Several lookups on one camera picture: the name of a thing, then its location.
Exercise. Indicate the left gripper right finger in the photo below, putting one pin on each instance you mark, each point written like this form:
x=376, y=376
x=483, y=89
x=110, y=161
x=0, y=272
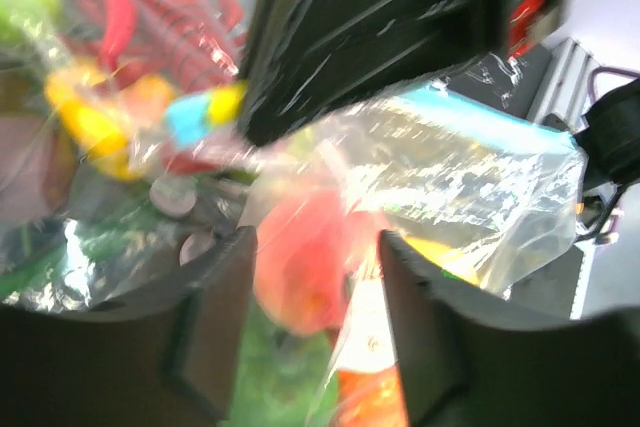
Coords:
x=469, y=358

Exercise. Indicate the fruit zip bag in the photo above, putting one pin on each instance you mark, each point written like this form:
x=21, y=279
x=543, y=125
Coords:
x=487, y=197

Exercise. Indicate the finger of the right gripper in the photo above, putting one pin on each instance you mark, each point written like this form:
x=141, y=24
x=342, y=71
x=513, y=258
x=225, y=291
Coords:
x=306, y=58

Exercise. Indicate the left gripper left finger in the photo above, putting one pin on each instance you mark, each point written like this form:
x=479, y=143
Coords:
x=164, y=354

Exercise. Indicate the vegetable zip bag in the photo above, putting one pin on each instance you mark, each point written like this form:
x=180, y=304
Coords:
x=97, y=197

